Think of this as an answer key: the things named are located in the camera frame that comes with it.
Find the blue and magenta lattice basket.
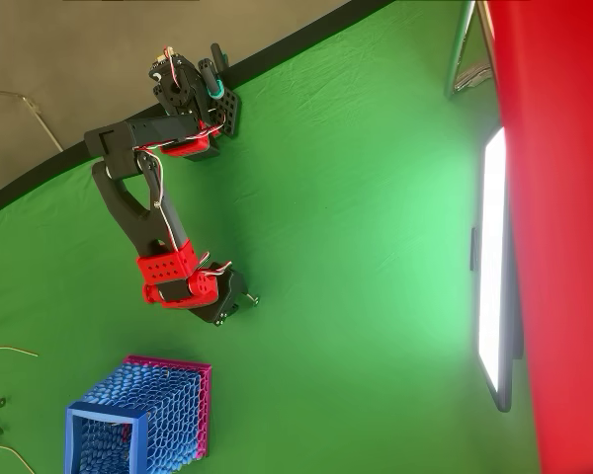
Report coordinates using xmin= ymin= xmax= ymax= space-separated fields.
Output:
xmin=64 ymin=354 xmax=212 ymax=474

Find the green cloth with black border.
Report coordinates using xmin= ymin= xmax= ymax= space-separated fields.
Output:
xmin=0 ymin=0 xmax=543 ymax=474

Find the large red panel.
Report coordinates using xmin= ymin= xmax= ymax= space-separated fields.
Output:
xmin=484 ymin=0 xmax=593 ymax=474

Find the chrome tube stand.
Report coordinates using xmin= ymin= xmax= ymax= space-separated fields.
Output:
xmin=444 ymin=0 xmax=498 ymax=100

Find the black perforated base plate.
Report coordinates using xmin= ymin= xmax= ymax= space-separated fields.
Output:
xmin=208 ymin=87 xmax=244 ymax=141

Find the black clamp with teal ring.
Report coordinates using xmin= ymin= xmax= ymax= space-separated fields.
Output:
xmin=197 ymin=42 xmax=227 ymax=101

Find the white cable at left edge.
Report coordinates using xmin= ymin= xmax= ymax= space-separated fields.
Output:
xmin=0 ymin=345 xmax=40 ymax=364

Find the thin white floor cable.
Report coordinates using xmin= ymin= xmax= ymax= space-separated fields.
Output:
xmin=0 ymin=87 xmax=65 ymax=153

